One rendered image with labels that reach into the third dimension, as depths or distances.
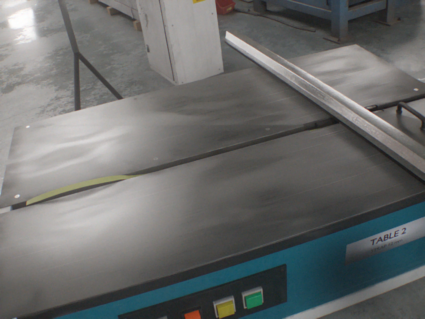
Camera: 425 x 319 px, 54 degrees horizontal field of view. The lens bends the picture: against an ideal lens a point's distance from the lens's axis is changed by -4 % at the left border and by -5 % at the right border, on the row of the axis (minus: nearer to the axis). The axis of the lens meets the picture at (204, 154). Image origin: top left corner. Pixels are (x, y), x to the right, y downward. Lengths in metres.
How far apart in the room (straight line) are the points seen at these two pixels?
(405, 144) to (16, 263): 0.64
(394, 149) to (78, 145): 0.60
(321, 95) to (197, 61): 1.95
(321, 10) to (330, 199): 2.85
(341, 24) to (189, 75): 1.21
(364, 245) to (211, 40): 2.26
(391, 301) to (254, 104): 0.83
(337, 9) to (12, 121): 2.37
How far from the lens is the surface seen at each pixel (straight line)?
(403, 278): 0.84
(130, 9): 4.33
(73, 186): 0.77
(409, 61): 3.03
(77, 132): 0.96
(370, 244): 0.72
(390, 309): 1.47
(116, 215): 0.69
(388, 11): 3.70
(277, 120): 0.86
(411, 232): 0.76
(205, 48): 2.81
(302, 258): 0.66
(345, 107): 0.85
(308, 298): 0.74
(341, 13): 3.30
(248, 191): 0.68
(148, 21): 2.93
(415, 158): 0.74
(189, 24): 2.72
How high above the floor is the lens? 1.17
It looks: 34 degrees down
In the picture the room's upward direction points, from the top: 9 degrees counter-clockwise
